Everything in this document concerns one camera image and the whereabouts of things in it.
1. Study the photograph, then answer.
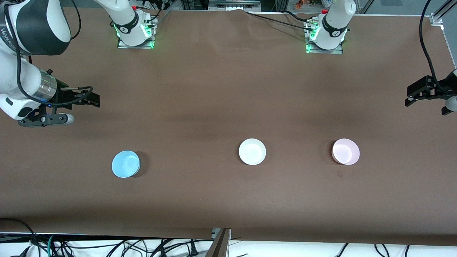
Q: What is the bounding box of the short black table cable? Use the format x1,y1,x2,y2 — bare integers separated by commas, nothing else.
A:
281,10,310,22

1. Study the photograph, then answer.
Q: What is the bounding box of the brown table cover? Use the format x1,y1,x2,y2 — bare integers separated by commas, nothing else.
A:
0,6,457,247

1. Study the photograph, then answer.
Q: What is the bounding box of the white bowl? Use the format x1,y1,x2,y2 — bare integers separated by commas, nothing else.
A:
238,138,267,166

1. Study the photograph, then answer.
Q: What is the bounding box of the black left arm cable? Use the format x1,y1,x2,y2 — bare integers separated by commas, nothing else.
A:
419,0,447,94

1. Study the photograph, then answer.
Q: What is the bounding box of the aluminium frame corner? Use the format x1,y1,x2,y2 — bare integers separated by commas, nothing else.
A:
430,0,457,26

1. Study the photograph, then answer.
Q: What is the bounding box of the aluminium profile bar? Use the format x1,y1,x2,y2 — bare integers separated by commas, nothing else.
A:
209,0,261,11

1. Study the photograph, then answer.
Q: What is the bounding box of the teal cable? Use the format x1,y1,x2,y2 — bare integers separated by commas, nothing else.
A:
47,233,60,257

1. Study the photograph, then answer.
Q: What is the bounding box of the long black table cable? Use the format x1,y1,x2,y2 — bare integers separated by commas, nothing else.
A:
244,10,315,31

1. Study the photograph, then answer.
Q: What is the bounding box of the pink bowl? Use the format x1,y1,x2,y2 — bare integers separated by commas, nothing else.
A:
331,138,360,166

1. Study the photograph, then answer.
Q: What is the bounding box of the metal post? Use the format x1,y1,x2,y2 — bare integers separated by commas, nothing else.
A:
205,228,232,257

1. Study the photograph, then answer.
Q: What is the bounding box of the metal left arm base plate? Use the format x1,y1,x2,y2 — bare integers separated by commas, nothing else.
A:
306,42,343,55

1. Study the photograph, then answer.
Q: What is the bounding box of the blue bowl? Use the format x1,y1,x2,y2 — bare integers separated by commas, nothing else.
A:
111,150,141,178

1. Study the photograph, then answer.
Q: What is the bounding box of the black looped floor cable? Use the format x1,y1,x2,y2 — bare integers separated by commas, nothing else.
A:
0,217,40,257

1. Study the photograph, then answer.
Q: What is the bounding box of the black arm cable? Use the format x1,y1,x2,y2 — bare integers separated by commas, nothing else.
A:
419,0,447,94
4,0,94,107

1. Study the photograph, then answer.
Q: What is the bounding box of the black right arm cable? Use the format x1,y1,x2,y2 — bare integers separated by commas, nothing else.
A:
4,0,94,107

